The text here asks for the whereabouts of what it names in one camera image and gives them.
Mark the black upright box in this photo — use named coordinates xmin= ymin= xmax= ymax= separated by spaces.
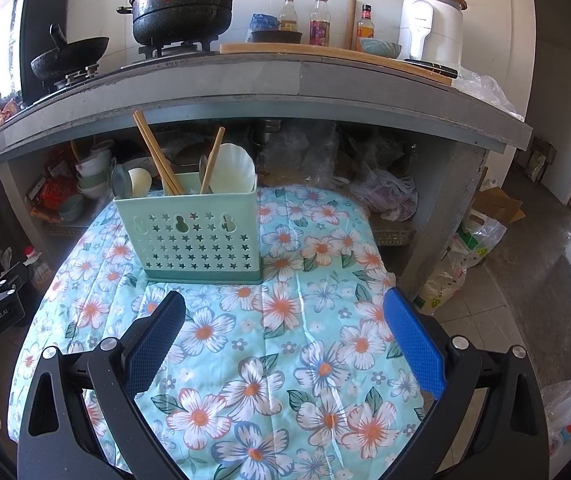
xmin=19 ymin=0 xmax=68 ymax=106

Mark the pink plastic bag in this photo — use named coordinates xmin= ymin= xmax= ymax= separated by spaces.
xmin=349 ymin=167 xmax=419 ymax=222

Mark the wooden cutting board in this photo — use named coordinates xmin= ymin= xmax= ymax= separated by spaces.
xmin=220 ymin=42 xmax=459 ymax=86

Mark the large white ceramic spoon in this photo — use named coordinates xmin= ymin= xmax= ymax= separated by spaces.
xmin=212 ymin=143 xmax=258 ymax=195

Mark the floral blanket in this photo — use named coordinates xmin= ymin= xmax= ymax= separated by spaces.
xmin=8 ymin=185 xmax=429 ymax=480

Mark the black wok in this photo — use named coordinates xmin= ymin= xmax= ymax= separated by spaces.
xmin=30 ymin=24 xmax=110 ymax=81

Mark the white air fryer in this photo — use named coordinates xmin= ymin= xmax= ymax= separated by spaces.
xmin=398 ymin=0 xmax=465 ymax=63

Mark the blue plastic bag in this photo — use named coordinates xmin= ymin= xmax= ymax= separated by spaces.
xmin=251 ymin=12 xmax=281 ymax=33

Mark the green plastic utensil holder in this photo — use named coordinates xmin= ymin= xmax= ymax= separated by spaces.
xmin=114 ymin=172 xmax=264 ymax=283

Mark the crumpled clear plastic bag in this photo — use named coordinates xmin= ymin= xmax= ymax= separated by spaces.
xmin=458 ymin=72 xmax=524 ymax=121

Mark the teal ceramic bowl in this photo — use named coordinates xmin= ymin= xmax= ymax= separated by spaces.
xmin=58 ymin=194 xmax=86 ymax=222

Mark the wooden rolling pin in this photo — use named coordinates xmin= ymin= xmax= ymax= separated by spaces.
xmin=346 ymin=0 xmax=357 ymax=51

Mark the beige plastic tray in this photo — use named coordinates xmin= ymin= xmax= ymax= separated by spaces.
xmin=373 ymin=225 xmax=413 ymax=246

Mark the black stockpot with lid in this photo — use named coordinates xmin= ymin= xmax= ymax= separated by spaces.
xmin=116 ymin=0 xmax=253 ymax=46

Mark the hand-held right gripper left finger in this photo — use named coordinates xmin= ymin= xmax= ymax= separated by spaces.
xmin=16 ymin=290 xmax=186 ymax=480

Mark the cardboard box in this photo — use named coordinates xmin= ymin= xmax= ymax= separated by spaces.
xmin=470 ymin=185 xmax=524 ymax=226

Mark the small white ceramic spoon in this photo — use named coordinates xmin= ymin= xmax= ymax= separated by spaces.
xmin=128 ymin=167 xmax=152 ymax=199

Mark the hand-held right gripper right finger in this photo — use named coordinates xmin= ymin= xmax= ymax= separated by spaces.
xmin=380 ymin=287 xmax=550 ymax=480

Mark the purple label bottle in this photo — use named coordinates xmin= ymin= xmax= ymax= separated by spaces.
xmin=309 ymin=0 xmax=330 ymax=46

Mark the red snack packet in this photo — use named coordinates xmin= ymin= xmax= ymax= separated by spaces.
xmin=40 ymin=180 xmax=74 ymax=207

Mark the small black pan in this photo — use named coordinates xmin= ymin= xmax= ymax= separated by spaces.
xmin=251 ymin=30 xmax=303 ymax=44

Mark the yellow cap sauce bottle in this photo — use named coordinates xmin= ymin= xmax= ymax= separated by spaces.
xmin=279 ymin=0 xmax=299 ymax=32

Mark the stainless steel pot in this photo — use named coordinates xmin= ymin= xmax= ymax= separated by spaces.
xmin=251 ymin=117 xmax=283 ymax=143

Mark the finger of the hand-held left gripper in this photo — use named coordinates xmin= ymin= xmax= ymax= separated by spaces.
xmin=0 ymin=260 xmax=32 ymax=297

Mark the white printed plastic bag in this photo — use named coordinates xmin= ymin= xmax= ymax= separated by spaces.
xmin=540 ymin=375 xmax=571 ymax=456

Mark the black handled knife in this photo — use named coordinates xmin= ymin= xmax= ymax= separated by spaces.
xmin=405 ymin=57 xmax=461 ymax=81

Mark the teal bowl on cutting board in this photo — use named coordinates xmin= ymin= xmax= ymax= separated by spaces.
xmin=360 ymin=37 xmax=402 ymax=59

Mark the concrete kitchen counter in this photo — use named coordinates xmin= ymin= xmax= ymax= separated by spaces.
xmin=0 ymin=52 xmax=535 ymax=281

